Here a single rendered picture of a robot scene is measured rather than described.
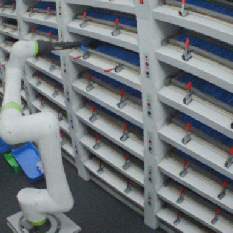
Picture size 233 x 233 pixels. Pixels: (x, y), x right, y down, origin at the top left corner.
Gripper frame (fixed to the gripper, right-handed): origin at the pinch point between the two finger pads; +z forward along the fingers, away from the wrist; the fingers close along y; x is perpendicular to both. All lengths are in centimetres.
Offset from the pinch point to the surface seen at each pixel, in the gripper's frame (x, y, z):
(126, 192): 82, -31, 25
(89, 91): 26.8, -4.9, 10.7
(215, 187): 44, -94, 18
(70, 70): 19.0, 12.6, 8.6
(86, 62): 9.5, -6.1, 5.1
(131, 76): 7.8, -39.0, 6.4
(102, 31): -10.8, -20.5, 1.0
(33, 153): 96, 59, 11
